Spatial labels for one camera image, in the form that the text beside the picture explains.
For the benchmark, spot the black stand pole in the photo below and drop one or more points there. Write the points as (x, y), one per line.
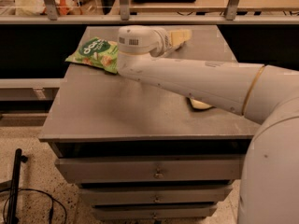
(13, 194)

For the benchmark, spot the green snack bag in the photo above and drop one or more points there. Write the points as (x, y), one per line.
(98, 53)

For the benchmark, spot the metal railing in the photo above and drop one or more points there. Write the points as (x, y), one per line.
(132, 12)

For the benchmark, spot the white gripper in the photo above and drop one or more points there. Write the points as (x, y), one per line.
(165, 42)

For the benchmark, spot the grey drawer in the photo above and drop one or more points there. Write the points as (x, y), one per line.
(151, 195)
(151, 168)
(154, 211)

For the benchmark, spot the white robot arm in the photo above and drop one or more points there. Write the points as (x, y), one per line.
(265, 94)

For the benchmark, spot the top grey drawer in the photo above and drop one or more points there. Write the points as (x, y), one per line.
(151, 168)

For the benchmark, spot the bottom grey drawer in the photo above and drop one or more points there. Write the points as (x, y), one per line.
(154, 211)

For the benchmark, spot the yellow sponge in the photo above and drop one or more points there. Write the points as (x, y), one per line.
(197, 105)

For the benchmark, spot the grey drawer cabinet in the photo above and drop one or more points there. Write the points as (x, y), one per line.
(99, 115)

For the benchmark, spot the middle grey drawer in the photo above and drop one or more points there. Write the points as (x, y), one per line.
(151, 195)

